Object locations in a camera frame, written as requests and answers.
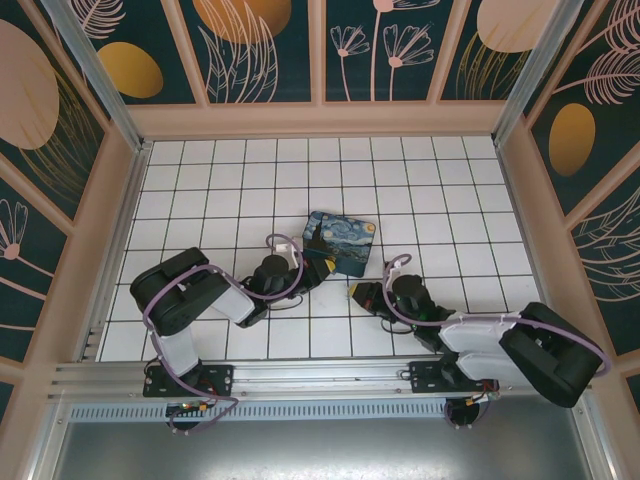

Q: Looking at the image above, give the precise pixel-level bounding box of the grey sheet metal panel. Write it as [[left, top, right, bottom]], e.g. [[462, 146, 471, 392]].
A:
[[47, 418, 604, 480]]

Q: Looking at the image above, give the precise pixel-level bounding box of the thin black left gripper cable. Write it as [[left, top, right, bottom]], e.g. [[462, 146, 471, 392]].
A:
[[268, 296, 307, 312]]

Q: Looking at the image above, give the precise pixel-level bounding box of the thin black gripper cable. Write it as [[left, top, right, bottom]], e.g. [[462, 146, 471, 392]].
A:
[[381, 318, 417, 337], [268, 296, 307, 312]]

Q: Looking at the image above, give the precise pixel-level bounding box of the thin black right gripper cable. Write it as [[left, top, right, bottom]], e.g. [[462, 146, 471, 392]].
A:
[[381, 318, 417, 337]]

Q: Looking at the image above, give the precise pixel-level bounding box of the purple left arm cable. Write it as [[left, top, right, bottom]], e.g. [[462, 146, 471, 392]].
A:
[[143, 233, 307, 436]]

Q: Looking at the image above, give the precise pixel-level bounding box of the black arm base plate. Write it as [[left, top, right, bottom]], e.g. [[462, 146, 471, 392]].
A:
[[408, 359, 500, 397], [143, 363, 235, 399]]

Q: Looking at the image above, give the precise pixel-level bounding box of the aluminium mounting rail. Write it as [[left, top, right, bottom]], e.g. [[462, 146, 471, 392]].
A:
[[47, 360, 501, 402]]

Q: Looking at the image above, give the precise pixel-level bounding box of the slotted grey cable duct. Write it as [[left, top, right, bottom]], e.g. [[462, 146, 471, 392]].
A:
[[67, 401, 587, 424]]

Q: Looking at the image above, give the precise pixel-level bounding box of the aluminium frame post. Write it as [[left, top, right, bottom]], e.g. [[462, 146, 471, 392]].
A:
[[491, 0, 587, 147], [42, 0, 153, 154]]

